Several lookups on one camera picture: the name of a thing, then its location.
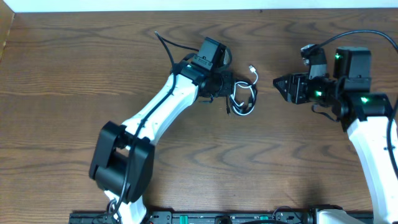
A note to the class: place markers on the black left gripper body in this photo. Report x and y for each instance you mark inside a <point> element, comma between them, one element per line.
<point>227,83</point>

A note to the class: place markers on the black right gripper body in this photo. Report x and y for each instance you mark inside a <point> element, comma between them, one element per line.
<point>296,88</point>

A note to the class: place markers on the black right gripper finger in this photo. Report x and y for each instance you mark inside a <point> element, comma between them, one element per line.
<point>282,81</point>
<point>283,87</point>

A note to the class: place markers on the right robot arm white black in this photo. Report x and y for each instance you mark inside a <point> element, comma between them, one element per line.
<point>366,117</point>

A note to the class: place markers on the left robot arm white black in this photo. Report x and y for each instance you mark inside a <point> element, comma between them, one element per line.
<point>123,160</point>

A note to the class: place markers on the wooden side panel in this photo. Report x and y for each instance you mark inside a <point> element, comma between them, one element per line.
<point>6,20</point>

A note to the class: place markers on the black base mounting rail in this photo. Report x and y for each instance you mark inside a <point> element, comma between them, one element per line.
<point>284,214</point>

